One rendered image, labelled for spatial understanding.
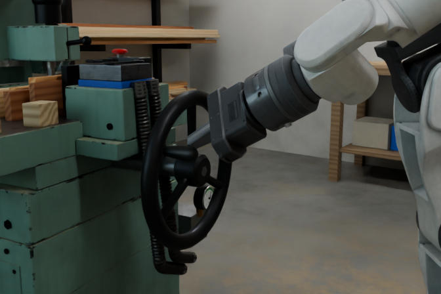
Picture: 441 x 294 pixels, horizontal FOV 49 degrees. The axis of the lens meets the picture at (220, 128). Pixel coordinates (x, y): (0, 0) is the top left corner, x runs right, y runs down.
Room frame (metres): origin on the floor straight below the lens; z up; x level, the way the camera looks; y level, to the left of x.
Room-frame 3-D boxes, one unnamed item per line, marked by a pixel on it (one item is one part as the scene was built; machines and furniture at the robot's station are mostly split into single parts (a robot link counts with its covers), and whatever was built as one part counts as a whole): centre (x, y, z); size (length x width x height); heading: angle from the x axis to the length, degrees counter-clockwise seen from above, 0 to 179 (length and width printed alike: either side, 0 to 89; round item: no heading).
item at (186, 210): (1.18, 0.10, 0.58); 0.12 x 0.08 x 0.08; 62
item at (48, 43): (1.03, 0.37, 1.03); 0.14 x 0.07 x 0.09; 62
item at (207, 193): (1.15, 0.04, 0.65); 0.06 x 0.04 x 0.08; 152
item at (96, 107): (0.91, 0.19, 0.91); 0.15 x 0.14 x 0.09; 152
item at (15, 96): (0.95, 0.32, 0.93); 0.22 x 0.02 x 0.05; 152
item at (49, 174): (0.99, 0.30, 0.82); 0.40 x 0.21 x 0.04; 152
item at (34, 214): (1.07, 0.46, 0.76); 0.57 x 0.45 x 0.09; 62
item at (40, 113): (0.82, 0.31, 0.92); 0.05 x 0.04 x 0.04; 158
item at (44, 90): (0.96, 0.28, 0.93); 0.23 x 0.01 x 0.07; 152
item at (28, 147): (0.95, 0.27, 0.87); 0.61 x 0.30 x 0.06; 152
